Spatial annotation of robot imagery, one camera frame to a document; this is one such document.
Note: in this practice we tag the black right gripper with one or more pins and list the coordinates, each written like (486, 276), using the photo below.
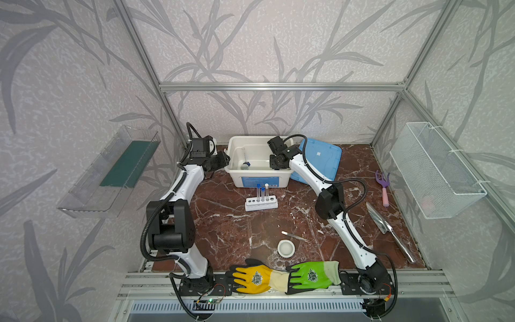
(274, 161)

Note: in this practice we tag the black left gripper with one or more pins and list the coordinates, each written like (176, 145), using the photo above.
(219, 161)

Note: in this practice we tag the test tube cork stopper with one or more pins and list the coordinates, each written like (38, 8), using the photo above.
(266, 192)

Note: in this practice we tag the white test tube rack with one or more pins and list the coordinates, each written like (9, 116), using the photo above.
(262, 203)

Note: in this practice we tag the large white ceramic dish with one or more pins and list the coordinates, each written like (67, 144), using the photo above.
(286, 248)

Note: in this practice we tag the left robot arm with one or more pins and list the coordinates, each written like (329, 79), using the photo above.
(169, 233)

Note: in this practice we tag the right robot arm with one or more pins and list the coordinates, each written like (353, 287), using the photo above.
(331, 207)

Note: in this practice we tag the white plastic storage bin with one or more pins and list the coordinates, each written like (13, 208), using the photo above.
(259, 171)

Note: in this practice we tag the blue plastic bin lid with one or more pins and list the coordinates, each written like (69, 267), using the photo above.
(324, 157)

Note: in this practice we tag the yellow work glove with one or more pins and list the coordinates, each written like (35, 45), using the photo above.
(254, 277)

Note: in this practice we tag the metal tongs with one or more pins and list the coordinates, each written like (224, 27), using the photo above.
(385, 227)

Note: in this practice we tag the green work glove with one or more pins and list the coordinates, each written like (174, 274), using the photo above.
(309, 276)

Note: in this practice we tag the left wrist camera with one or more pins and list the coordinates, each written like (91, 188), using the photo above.
(202, 149)

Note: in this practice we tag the clear wall shelf green mat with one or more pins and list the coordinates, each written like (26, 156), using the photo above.
(106, 186)

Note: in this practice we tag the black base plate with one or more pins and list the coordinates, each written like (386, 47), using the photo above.
(352, 284)

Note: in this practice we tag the white wire mesh basket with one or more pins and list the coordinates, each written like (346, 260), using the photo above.
(440, 182)

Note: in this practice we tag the aluminium frame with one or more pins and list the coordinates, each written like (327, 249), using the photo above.
(463, 80)

